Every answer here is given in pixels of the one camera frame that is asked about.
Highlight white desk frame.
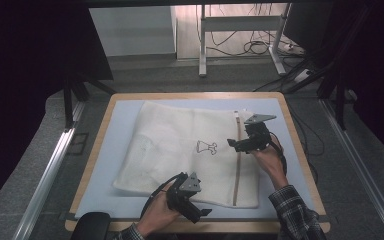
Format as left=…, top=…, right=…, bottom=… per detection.
left=198, top=3, right=293, bottom=78

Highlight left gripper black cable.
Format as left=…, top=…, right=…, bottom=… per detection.
left=139, top=172, right=185, bottom=220

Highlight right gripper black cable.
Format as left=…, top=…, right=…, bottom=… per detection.
left=268, top=132, right=288, bottom=178

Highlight white power strip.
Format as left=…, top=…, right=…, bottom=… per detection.
left=293, top=68, right=314, bottom=84

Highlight wooden table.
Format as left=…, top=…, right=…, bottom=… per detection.
left=64, top=91, right=332, bottom=234

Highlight person's left hand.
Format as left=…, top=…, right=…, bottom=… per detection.
left=136, top=185, right=183, bottom=238

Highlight black floor cables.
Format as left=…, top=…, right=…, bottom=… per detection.
left=209, top=3, right=303, bottom=58

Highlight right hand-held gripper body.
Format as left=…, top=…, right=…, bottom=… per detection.
left=243, top=113, right=278, bottom=153

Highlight white mesh laundry bag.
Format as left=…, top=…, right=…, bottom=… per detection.
left=112, top=100, right=264, bottom=209

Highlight aluminium rail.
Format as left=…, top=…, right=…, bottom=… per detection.
left=318, top=98, right=384, bottom=240
left=11, top=101, right=86, bottom=240

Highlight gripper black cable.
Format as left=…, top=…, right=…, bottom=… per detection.
left=139, top=172, right=185, bottom=220
left=268, top=132, right=288, bottom=178

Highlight black metal stand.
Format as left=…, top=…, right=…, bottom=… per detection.
left=316, top=64, right=349, bottom=132
left=61, top=74, right=118, bottom=131

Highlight white cabinet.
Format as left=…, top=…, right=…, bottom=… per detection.
left=89, top=6, right=178, bottom=58

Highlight person's right hand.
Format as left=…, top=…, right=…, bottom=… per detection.
left=247, top=134, right=290, bottom=190

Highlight black chair armrest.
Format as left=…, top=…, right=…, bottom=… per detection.
left=70, top=212, right=112, bottom=240

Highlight black curtain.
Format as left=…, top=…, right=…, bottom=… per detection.
left=329, top=0, right=384, bottom=159
left=0, top=0, right=114, bottom=216

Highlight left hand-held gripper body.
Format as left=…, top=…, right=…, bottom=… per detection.
left=165, top=171, right=202, bottom=212

